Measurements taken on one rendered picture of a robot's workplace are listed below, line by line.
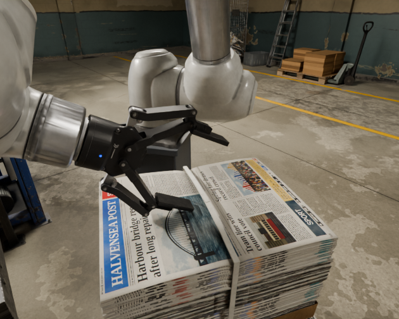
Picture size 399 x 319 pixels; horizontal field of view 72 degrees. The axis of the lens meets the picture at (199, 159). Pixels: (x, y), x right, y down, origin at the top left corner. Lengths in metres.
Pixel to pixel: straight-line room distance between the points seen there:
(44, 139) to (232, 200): 0.34
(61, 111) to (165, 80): 0.48
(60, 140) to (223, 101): 0.49
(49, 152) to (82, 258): 1.64
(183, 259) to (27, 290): 1.59
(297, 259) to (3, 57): 0.45
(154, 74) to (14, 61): 0.63
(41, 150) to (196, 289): 0.28
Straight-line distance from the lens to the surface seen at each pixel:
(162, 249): 0.45
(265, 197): 0.55
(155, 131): 0.42
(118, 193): 0.45
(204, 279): 0.43
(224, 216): 0.50
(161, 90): 0.82
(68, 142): 0.38
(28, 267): 2.08
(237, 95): 0.77
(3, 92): 0.22
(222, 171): 0.63
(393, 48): 7.08
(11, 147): 0.39
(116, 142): 0.41
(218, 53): 0.73
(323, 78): 6.45
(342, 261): 2.04
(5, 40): 0.22
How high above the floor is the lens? 1.38
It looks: 29 degrees down
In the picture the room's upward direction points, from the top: straight up
